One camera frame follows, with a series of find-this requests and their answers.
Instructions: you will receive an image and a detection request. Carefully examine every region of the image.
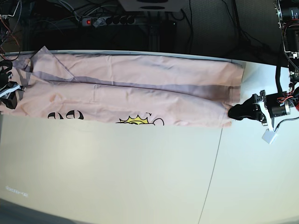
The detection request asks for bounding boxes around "black power adapter box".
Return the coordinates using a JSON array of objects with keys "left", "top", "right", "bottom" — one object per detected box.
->
[{"left": 159, "top": 20, "right": 177, "bottom": 52}]

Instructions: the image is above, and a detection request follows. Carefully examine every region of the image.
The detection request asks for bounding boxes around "white power strip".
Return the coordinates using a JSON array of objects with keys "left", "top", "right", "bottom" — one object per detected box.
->
[{"left": 81, "top": 15, "right": 137, "bottom": 28}]

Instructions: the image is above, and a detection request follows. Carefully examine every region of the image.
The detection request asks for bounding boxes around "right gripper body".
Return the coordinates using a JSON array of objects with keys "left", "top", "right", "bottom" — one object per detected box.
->
[{"left": 0, "top": 61, "right": 13, "bottom": 91}]

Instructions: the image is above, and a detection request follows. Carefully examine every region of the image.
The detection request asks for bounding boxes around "white table sticker label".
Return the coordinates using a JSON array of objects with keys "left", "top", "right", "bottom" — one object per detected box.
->
[{"left": 5, "top": 186, "right": 28, "bottom": 197}]

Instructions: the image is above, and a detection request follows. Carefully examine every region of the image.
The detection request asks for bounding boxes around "pink T-shirt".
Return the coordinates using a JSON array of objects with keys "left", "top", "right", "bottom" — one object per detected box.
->
[{"left": 0, "top": 47, "right": 244, "bottom": 127}]

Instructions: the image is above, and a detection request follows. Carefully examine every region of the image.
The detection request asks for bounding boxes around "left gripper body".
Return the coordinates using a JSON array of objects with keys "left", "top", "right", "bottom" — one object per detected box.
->
[{"left": 252, "top": 90, "right": 299, "bottom": 126}]

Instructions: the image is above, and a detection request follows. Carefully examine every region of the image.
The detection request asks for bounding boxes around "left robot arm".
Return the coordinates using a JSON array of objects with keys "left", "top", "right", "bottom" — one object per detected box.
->
[{"left": 228, "top": 0, "right": 299, "bottom": 127}]

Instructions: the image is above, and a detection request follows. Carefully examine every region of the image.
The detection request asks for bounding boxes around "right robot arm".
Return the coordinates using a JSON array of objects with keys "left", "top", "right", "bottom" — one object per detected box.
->
[{"left": 0, "top": 0, "right": 24, "bottom": 110}]

